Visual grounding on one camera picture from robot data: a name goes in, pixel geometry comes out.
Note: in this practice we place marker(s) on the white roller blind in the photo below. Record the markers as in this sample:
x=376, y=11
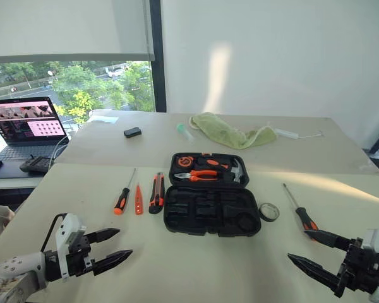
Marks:
x=66, y=28

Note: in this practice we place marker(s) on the small black box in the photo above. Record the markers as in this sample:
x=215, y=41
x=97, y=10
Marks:
x=132, y=132

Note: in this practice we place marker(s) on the green towel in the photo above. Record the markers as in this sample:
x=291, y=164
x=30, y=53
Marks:
x=227, y=132

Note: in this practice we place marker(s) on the orange voltage tester pen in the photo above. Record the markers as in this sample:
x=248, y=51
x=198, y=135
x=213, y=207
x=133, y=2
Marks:
x=139, y=202

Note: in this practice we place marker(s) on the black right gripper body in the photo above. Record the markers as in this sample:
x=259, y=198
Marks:
x=363, y=268

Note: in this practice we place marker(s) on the white side desk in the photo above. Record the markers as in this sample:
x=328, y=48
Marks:
x=15, y=182

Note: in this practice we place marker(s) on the black electrical tape roll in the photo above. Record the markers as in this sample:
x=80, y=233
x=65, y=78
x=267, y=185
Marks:
x=262, y=217

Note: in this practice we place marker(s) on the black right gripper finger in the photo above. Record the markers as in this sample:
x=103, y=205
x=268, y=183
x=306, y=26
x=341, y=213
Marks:
x=317, y=271
x=330, y=240

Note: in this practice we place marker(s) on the open laptop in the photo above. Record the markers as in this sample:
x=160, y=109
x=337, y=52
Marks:
x=22, y=123

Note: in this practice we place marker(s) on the orange black screwdriver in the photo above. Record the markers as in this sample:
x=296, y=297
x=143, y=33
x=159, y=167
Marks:
x=121, y=202
x=304, y=217

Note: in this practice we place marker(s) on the black tool case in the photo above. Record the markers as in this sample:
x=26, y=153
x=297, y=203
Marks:
x=208, y=214

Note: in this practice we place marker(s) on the orange black utility knife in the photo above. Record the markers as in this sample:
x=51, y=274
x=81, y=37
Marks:
x=157, y=195

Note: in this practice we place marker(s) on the clear tube with green cap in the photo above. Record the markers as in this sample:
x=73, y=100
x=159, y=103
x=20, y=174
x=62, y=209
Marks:
x=183, y=129

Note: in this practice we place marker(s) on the black window frame post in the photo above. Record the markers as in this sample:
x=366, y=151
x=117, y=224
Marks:
x=158, y=63

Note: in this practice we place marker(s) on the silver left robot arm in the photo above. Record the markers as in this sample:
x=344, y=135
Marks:
x=14, y=268

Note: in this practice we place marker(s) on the orange black tape measure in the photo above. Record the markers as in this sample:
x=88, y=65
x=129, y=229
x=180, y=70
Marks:
x=184, y=161

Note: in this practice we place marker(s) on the black remote controller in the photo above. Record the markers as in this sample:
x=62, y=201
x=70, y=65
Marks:
x=36, y=164

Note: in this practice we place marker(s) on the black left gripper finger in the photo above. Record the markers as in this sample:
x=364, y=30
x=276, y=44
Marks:
x=112, y=260
x=104, y=234

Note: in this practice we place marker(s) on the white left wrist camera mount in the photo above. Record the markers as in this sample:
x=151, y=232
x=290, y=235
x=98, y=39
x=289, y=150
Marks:
x=63, y=230

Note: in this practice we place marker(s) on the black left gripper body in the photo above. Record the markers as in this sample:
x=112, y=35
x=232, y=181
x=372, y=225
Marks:
x=79, y=255

